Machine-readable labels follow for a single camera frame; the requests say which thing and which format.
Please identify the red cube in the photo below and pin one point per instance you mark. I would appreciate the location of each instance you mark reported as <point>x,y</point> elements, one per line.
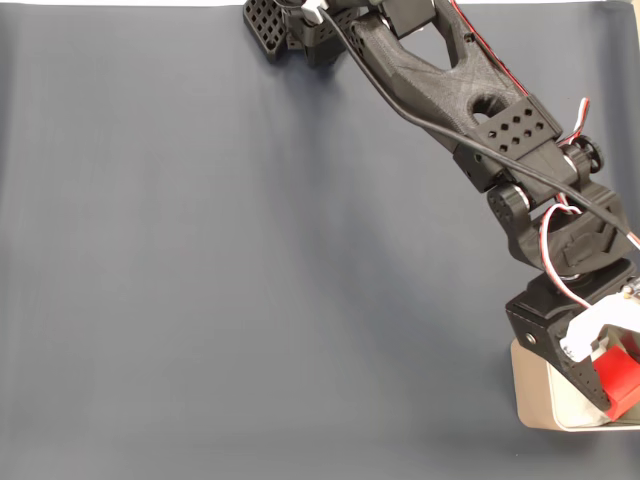
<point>622,385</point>

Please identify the beige box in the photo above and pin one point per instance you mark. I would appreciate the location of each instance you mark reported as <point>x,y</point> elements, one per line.
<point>530,390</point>

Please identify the white camera board with mount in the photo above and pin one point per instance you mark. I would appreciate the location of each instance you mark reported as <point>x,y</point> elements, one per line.
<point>600,320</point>

